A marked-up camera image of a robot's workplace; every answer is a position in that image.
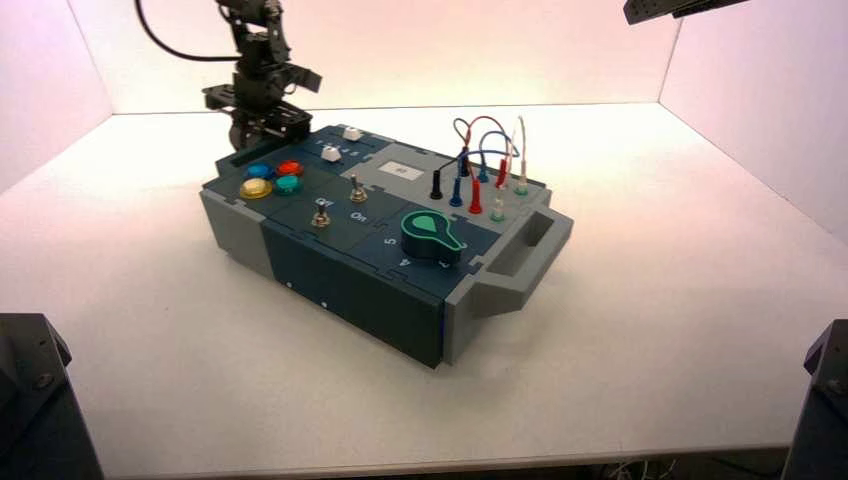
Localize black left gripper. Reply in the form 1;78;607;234
201;62;314;152

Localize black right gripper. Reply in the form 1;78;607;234
622;0;751;26

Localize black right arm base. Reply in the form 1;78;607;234
781;319;848;480

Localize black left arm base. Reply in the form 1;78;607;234
0;312;104;480

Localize yellow round push button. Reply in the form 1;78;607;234
239;177;274;201

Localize white display label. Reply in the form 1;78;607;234
378;160;425;181

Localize blue grey control box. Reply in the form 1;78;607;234
199;123;575;370

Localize black green rotary knob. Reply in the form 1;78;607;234
400;209;469;265

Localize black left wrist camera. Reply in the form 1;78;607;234
286;64;324;94

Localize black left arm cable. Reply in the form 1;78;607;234
134;0;241;64

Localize white jumper cable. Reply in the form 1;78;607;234
508;115;528;167

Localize red jumper cable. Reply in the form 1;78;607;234
453;115;513;183

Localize blue jumper cable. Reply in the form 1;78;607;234
457;130;520;180

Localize white wires under table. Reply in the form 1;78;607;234
606;458;677;480

